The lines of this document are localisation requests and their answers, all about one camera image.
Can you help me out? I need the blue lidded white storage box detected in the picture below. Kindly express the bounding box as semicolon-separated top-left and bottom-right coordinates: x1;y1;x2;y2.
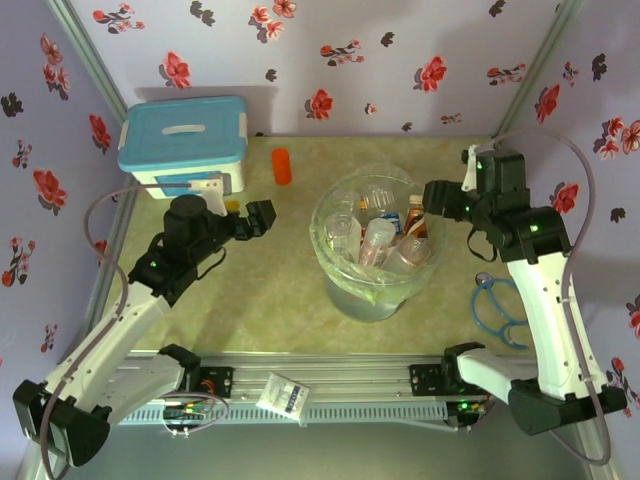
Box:
116;96;249;202

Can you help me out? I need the white paper packet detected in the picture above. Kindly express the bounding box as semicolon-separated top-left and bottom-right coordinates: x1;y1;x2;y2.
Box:
255;372;310;427

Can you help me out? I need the brown coffee drink bottle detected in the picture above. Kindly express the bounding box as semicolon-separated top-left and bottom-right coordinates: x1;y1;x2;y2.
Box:
402;193;431;239

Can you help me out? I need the grey left arm cable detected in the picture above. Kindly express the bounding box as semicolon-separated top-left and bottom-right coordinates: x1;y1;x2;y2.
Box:
38;182;194;480

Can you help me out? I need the aluminium table side rail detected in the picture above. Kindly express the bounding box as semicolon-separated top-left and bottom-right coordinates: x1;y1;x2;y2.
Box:
83;174;140;324

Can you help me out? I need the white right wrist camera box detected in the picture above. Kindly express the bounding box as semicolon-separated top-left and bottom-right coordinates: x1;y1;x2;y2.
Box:
459;145;484;192

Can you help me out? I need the clear bottle red white label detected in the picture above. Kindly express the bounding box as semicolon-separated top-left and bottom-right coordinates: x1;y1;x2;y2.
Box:
357;219;396;266

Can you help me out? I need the blue stethoscope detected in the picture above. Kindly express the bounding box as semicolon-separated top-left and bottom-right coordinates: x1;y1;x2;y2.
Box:
471;272;531;350

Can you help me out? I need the long clear bottle white cap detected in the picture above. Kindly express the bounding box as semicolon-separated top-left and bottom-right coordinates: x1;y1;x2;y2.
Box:
322;209;364;261

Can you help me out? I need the aluminium frame post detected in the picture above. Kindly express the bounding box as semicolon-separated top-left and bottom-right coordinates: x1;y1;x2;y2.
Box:
43;0;130;124
492;0;586;146

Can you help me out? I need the grey round waste bin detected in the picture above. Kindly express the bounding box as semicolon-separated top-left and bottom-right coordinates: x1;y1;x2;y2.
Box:
309;159;449;322

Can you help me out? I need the small clear bottle red label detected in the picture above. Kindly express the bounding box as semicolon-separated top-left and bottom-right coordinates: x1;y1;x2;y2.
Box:
357;182;401;211

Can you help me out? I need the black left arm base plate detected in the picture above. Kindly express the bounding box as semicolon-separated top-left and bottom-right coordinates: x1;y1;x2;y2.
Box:
197;366;236;401

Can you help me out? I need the orange plastic cylinder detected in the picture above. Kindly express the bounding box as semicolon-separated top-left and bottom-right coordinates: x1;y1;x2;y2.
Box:
270;148;293;188

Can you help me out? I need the aluminium frame cross rail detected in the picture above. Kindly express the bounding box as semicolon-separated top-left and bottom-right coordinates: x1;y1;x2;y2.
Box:
47;354;599;399

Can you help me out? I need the clear bottle green red label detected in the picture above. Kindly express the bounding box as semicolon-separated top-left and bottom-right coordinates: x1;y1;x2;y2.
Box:
382;234;434;274

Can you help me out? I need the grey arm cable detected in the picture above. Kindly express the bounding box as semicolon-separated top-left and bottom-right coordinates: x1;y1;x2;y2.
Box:
38;182;194;480
479;128;612;466

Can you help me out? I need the grey right arm cable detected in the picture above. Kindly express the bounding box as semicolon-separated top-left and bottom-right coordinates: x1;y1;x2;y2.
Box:
479;128;612;466

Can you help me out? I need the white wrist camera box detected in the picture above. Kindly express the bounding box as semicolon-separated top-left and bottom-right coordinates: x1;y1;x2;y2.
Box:
459;145;484;192
188;172;232;217

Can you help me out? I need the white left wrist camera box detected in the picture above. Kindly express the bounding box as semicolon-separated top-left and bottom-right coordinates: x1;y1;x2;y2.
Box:
188;172;232;217

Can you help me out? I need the slotted grey cable duct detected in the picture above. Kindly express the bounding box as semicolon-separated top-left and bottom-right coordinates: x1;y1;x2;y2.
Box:
112;402;449;426

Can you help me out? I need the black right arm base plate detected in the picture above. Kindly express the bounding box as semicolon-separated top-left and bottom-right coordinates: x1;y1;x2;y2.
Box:
408;363;501;397

